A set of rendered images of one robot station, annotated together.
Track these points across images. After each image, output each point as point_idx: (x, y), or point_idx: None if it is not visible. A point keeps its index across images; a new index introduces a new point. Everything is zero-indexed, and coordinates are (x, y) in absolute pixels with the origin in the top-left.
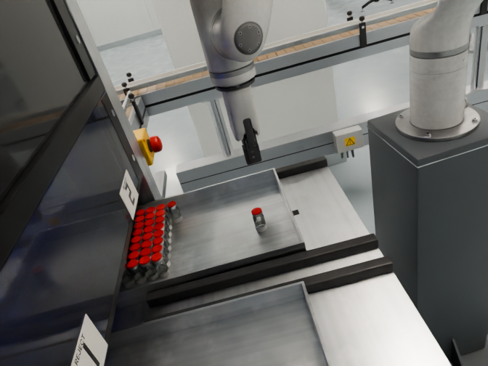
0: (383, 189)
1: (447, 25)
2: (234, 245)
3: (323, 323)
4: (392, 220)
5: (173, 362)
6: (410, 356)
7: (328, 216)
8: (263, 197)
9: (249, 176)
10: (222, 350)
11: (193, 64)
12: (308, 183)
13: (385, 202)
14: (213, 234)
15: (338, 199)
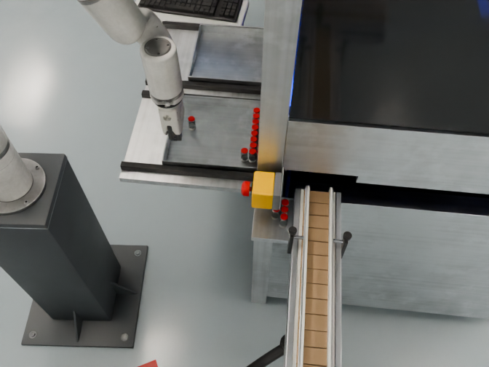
0: (70, 231)
1: None
2: (212, 123)
3: (188, 72)
4: (81, 231)
5: (254, 76)
6: None
7: (151, 121)
8: (180, 154)
9: (182, 162)
10: (232, 74)
11: None
12: (145, 154)
13: (75, 236)
14: (222, 136)
15: (138, 132)
